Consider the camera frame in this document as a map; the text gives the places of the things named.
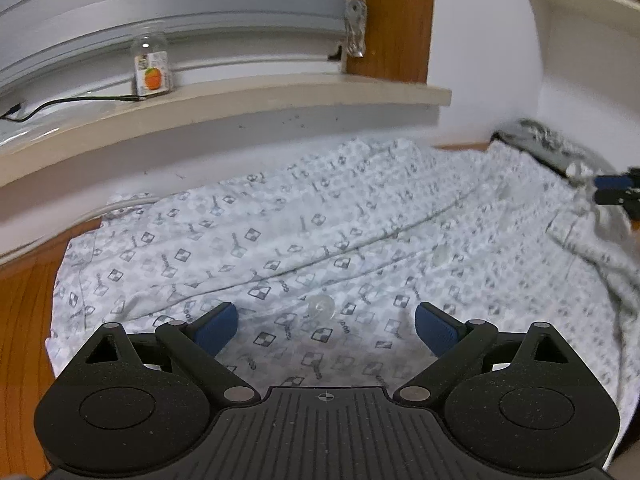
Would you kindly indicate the glass jar with orange label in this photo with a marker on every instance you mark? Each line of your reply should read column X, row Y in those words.
column 151, row 70

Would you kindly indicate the wooden window frame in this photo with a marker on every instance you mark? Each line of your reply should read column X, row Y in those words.
column 395, row 20

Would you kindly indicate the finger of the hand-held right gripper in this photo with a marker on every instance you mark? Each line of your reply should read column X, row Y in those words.
column 610, row 197
column 612, row 181

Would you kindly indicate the beige window sill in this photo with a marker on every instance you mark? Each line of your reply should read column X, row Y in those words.
column 200, row 120

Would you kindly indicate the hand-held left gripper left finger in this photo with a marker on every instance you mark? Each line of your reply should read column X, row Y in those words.
column 217, row 325

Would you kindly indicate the grey printed t-shirt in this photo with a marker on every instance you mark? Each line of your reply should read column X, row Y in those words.
column 545, row 140

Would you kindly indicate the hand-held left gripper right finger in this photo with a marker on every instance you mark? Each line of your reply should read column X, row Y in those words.
column 437, row 327

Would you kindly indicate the white wall shelf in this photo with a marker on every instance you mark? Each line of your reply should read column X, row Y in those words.
column 585, row 20

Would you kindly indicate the grey window blind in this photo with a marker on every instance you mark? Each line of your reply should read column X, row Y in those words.
column 175, row 0

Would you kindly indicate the clear plastic clip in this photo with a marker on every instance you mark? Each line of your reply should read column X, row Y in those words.
column 356, row 27

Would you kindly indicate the white patterned shirt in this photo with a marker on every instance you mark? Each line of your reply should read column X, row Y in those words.
column 325, row 220

